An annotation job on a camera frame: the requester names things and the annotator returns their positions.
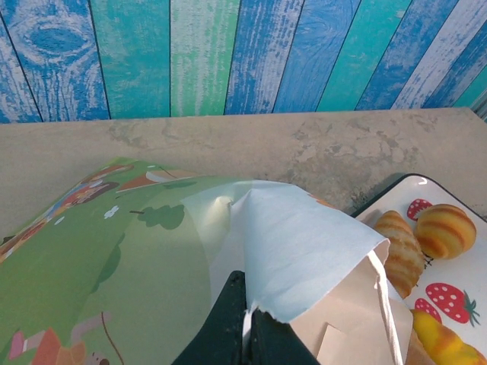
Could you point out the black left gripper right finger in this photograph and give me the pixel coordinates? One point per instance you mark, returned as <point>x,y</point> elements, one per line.
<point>274,342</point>

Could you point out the yellow orange twisted fake bread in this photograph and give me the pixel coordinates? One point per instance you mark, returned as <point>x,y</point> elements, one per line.
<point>441,338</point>

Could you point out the aluminium corner post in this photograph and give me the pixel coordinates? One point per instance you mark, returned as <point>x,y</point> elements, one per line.
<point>481,108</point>

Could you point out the white printed paper bag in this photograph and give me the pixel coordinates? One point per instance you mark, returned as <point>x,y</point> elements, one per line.
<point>114,247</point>

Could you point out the light brown fake croissant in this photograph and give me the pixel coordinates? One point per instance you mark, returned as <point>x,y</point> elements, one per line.
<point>401,258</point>

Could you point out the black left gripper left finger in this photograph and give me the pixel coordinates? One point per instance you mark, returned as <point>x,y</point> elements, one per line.
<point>224,327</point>

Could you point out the round striped fake bun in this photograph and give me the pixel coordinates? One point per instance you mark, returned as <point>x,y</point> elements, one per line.
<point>445,232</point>

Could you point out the white strawberry print tray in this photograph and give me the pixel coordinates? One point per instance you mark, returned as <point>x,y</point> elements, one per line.
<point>456,270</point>

